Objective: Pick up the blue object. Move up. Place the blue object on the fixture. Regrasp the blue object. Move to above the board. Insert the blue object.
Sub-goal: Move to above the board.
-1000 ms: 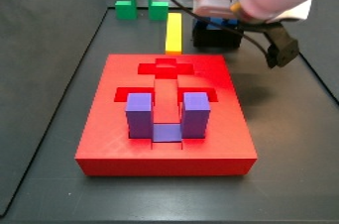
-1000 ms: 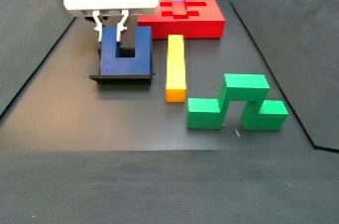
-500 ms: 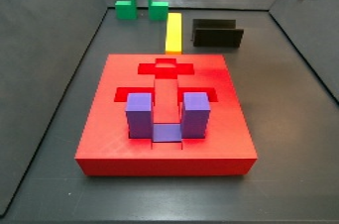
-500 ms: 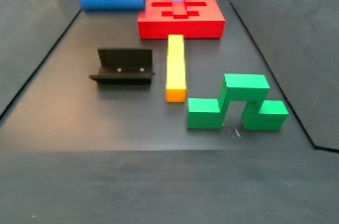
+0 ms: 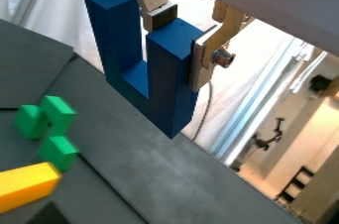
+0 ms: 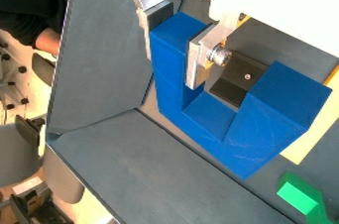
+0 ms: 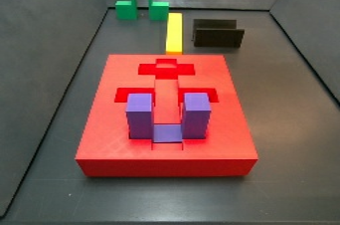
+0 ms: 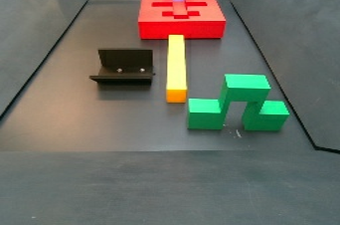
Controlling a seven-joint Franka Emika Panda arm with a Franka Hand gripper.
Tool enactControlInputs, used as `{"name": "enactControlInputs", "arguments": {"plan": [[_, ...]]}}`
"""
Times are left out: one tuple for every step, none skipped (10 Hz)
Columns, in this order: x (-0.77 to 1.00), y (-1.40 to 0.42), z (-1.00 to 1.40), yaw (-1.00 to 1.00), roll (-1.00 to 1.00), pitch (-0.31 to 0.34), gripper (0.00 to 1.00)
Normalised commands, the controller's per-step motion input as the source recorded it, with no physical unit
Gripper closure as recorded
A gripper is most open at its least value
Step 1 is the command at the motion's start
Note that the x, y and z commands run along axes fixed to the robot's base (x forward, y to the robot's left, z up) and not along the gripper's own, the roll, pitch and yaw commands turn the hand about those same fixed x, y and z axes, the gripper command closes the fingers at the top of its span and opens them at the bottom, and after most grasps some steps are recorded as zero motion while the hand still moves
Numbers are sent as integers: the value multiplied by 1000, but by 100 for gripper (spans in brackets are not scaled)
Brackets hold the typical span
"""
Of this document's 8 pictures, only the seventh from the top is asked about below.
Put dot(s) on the black fixture stand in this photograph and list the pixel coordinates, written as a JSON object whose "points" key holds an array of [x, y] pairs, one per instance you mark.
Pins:
{"points": [[216, 33]]}

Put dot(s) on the purple U-shaped block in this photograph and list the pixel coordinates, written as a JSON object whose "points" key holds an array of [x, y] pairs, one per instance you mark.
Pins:
{"points": [[191, 127]]}

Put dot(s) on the yellow long bar block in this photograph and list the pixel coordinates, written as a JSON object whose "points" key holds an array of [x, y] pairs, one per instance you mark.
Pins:
{"points": [[175, 34]]}

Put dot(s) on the red base block with slots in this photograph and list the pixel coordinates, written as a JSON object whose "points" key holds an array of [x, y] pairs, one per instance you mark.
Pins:
{"points": [[109, 154]]}

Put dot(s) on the green stepped arch block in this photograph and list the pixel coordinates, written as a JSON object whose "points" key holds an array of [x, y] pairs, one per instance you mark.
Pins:
{"points": [[128, 12]]}

